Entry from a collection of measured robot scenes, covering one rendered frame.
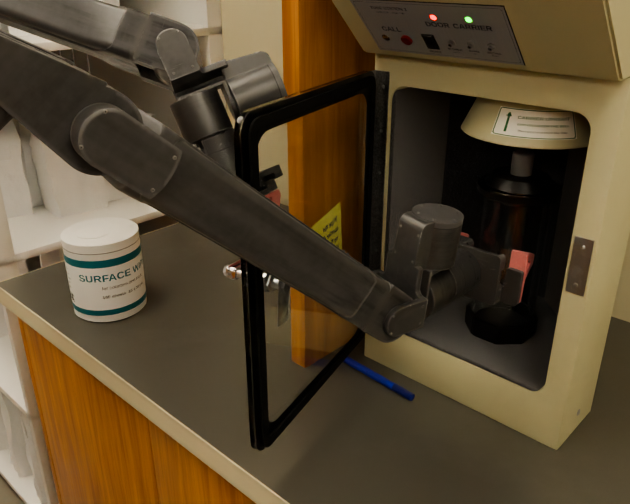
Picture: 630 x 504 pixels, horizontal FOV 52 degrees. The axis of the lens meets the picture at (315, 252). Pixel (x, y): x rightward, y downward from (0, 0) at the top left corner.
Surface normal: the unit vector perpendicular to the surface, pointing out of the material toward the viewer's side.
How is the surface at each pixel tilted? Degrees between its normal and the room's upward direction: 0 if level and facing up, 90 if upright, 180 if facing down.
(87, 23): 61
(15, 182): 90
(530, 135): 66
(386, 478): 0
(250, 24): 90
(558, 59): 135
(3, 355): 0
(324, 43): 90
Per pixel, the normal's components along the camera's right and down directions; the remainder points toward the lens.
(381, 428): 0.00, -0.91
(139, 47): 0.11, -0.10
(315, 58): 0.73, 0.29
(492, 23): -0.48, 0.86
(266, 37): -0.69, 0.30
